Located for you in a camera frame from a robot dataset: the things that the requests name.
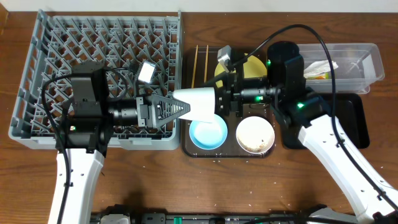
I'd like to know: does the dark brown serving tray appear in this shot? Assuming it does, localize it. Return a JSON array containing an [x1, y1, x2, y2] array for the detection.
[[181, 47, 272, 159]]

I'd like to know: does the black waste tray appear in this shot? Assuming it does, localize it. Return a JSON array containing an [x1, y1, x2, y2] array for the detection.
[[280, 93, 370, 149]]

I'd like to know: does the white cup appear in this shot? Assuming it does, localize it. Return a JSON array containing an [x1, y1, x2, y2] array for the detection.
[[173, 87, 215, 123]]

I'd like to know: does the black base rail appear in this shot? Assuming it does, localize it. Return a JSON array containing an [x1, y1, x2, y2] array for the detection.
[[89, 204, 358, 224]]

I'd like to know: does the white bowl with residue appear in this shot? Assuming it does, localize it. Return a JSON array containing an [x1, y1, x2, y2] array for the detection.
[[236, 116, 275, 154]]

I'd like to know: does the yellow round plate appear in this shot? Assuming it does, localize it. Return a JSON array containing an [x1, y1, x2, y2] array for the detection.
[[214, 55, 267, 88]]

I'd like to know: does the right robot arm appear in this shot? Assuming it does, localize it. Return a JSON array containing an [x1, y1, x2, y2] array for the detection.
[[205, 41, 397, 223]]

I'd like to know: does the clear plastic waste bin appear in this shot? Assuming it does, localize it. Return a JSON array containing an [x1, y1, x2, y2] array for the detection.
[[298, 43, 385, 94]]

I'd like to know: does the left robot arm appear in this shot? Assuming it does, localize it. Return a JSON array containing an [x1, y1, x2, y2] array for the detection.
[[44, 61, 191, 223]]

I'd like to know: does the green snack wrapper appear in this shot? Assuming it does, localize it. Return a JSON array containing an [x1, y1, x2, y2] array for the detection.
[[304, 72, 330, 80]]

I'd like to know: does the light blue bowl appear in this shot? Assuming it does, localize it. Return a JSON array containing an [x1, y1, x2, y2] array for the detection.
[[189, 114, 228, 151]]

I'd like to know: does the grey plastic dish rack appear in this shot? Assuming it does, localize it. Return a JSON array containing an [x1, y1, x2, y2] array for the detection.
[[9, 11, 183, 149]]

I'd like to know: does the white napkin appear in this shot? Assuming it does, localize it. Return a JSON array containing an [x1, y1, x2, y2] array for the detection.
[[303, 60, 331, 77]]

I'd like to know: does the wooden chopstick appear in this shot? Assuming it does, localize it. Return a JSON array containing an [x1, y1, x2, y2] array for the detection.
[[191, 45, 198, 88], [203, 45, 209, 83]]

